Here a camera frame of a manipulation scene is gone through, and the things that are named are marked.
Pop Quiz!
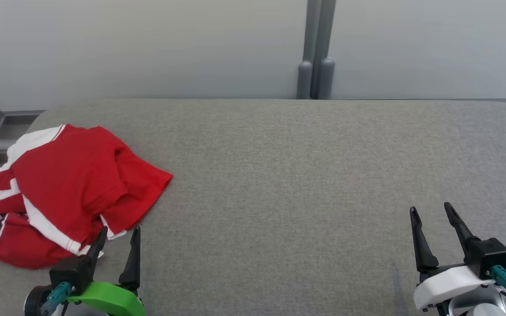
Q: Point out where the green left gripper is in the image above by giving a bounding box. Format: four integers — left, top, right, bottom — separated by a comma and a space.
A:
66, 225, 146, 316

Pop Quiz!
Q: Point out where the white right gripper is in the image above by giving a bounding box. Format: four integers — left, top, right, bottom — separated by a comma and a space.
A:
410, 202, 496, 310

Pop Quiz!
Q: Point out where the red shorts white trim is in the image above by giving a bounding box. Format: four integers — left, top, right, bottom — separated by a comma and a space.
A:
12, 126, 173, 256

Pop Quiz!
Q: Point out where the black left cable teal plug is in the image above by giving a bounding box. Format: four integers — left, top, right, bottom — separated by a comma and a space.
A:
41, 282, 74, 316

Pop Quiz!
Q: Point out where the grey partition post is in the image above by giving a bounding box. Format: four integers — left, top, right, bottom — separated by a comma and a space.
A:
296, 0, 337, 100

